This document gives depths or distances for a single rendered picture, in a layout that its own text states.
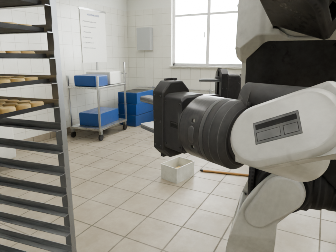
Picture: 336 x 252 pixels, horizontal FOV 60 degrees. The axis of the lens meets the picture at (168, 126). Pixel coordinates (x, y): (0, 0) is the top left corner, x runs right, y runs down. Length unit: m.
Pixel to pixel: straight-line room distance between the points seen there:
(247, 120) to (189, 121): 0.09
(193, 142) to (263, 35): 0.25
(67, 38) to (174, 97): 4.60
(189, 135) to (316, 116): 0.16
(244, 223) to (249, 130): 0.42
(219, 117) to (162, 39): 5.45
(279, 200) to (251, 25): 0.35
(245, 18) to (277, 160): 0.34
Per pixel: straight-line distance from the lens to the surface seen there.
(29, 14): 4.60
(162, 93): 0.43
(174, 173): 2.91
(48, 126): 1.23
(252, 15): 0.56
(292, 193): 0.65
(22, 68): 4.45
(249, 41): 0.56
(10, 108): 1.07
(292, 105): 0.29
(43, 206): 1.40
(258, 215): 0.68
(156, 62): 5.84
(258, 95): 0.36
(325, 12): 0.44
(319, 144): 0.27
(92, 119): 4.56
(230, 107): 0.35
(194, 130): 0.37
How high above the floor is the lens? 1.22
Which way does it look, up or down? 13 degrees down
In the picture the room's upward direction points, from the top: straight up
